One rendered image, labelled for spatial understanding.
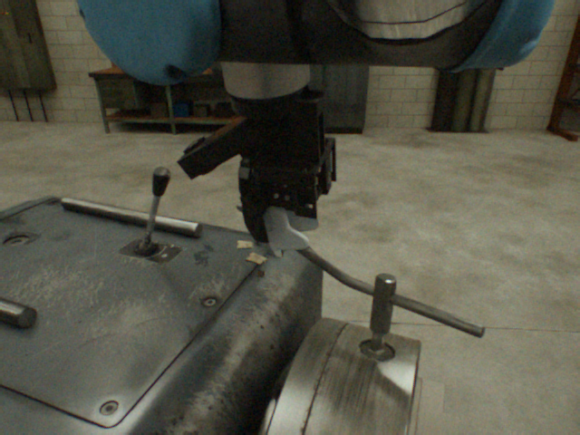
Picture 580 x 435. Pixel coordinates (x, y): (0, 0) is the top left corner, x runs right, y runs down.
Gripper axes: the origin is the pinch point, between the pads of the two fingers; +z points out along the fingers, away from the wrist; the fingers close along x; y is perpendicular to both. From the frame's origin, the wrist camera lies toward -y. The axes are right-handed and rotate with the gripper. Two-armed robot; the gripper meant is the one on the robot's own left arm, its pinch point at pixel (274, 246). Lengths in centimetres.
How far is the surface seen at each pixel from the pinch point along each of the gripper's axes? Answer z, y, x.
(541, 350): 167, 80, 125
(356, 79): 190, -122, 544
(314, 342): 5.4, 7.6, -7.9
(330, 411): 4.7, 11.5, -15.2
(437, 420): 19.8, 22.0, -5.1
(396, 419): 4.6, 17.5, -14.0
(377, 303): 0.4, 13.7, -4.7
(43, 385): -0.3, -13.4, -23.2
